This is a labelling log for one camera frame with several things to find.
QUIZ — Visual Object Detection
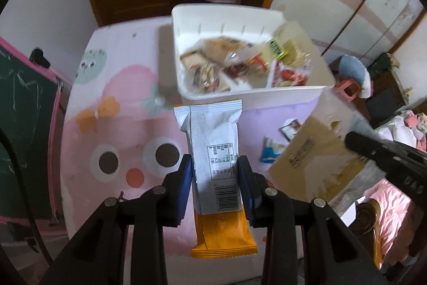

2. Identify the tan cracker bag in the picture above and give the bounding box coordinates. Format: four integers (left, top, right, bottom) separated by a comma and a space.
268, 89, 385, 216

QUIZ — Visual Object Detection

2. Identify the white orange snack packet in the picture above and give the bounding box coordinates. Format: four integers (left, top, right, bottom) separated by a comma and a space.
174, 100, 258, 259

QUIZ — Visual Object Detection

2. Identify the red-lidded date snack packet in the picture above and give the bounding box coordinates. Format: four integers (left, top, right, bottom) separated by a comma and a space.
271, 61, 310, 88

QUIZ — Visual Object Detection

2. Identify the clear bag beige snack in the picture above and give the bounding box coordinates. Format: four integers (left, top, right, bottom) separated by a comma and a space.
273, 21, 310, 68

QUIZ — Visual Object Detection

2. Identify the pink plastic stool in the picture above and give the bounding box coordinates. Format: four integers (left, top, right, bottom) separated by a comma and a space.
334, 78, 361, 102

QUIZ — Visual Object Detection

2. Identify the blue plush pillow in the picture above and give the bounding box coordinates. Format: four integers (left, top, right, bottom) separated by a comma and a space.
338, 55, 373, 99

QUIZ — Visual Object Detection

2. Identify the brown white snack packet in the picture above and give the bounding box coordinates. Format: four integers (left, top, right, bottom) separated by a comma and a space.
279, 119, 301, 142

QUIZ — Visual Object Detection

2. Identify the blue white snack packet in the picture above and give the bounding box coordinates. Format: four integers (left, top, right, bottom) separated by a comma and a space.
260, 137, 287, 163

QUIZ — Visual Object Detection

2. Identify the pink cartoon tablecloth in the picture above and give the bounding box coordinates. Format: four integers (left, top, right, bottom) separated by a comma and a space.
60, 17, 318, 284

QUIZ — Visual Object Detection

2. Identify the white plastic storage bin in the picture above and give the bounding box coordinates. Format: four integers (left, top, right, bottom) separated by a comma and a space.
172, 4, 335, 109

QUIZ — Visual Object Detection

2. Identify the clear wrapped nut snack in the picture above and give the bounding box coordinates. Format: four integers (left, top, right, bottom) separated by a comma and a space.
191, 63, 231, 94

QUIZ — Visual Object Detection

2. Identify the green chalkboard pink frame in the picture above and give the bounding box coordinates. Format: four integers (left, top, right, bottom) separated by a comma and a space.
1, 41, 63, 224

